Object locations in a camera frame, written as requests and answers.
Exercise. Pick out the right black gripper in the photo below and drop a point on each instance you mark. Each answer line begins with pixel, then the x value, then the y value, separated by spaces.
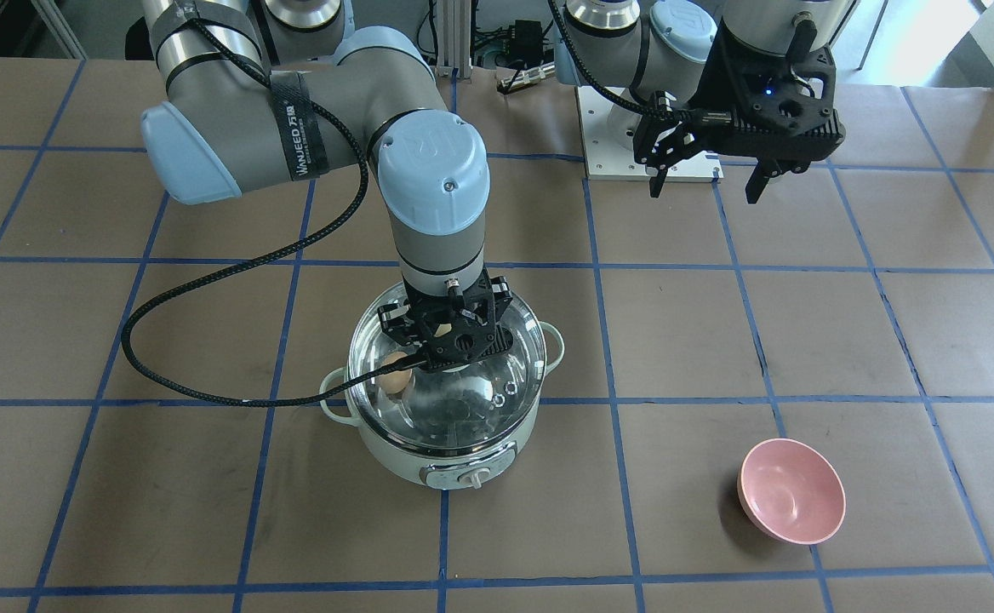
pixel 394 319

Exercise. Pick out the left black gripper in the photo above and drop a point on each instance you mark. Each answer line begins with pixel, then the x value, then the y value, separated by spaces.
pixel 728 78

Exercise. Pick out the glass pot lid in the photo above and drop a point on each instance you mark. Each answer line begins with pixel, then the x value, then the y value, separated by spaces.
pixel 452 412

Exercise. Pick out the brown egg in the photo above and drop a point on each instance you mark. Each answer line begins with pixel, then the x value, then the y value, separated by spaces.
pixel 393 383

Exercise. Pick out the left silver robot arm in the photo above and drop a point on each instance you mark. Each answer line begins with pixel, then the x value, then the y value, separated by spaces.
pixel 648 61

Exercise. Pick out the light green electric pot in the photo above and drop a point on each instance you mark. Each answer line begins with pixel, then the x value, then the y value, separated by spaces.
pixel 470 470

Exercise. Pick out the pink bowl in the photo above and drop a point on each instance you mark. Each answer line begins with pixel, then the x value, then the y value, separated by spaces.
pixel 791 492

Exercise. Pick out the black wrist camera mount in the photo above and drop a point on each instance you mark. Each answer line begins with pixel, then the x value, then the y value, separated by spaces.
pixel 780 106

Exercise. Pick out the aluminium frame post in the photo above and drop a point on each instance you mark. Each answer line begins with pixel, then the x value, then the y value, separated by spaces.
pixel 452 34

